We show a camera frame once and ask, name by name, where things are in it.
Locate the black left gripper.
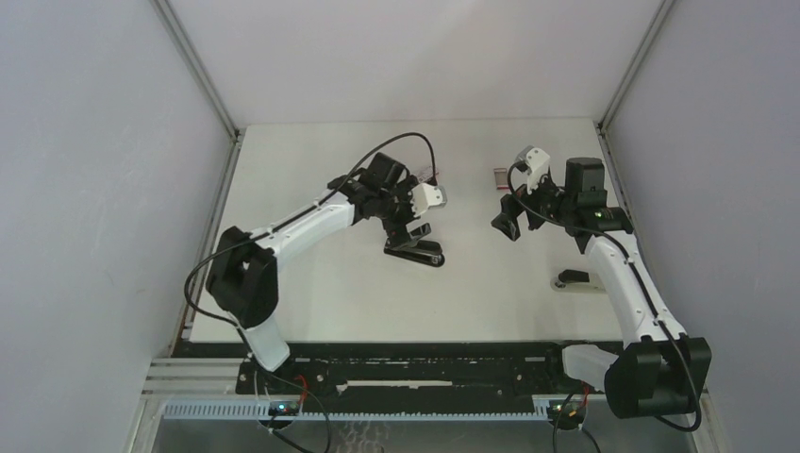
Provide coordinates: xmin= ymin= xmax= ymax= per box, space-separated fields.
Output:
xmin=375 ymin=176 xmax=430 ymax=250

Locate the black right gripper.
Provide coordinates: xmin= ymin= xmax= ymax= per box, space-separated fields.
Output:
xmin=492 ymin=167 xmax=575 ymax=241

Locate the black stapler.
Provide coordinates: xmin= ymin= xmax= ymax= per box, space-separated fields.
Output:
xmin=383 ymin=240 xmax=445 ymax=268

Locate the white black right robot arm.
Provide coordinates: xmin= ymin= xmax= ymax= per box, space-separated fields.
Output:
xmin=492 ymin=158 xmax=712 ymax=432

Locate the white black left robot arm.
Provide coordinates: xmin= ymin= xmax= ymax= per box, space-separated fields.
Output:
xmin=205 ymin=152 xmax=447 ymax=394

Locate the open red staple box tray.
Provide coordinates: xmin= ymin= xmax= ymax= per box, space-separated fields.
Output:
xmin=492 ymin=168 xmax=508 ymax=191

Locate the red white staple box sleeve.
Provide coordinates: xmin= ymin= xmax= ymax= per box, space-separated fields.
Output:
xmin=414 ymin=165 xmax=438 ymax=180

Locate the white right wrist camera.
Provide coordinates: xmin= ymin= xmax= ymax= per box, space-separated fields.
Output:
xmin=515 ymin=145 xmax=551 ymax=193

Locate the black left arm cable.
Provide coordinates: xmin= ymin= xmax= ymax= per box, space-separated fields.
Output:
xmin=183 ymin=131 xmax=439 ymax=332

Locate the aluminium frame rail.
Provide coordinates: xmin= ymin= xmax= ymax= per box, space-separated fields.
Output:
xmin=140 ymin=357 xmax=710 ymax=421

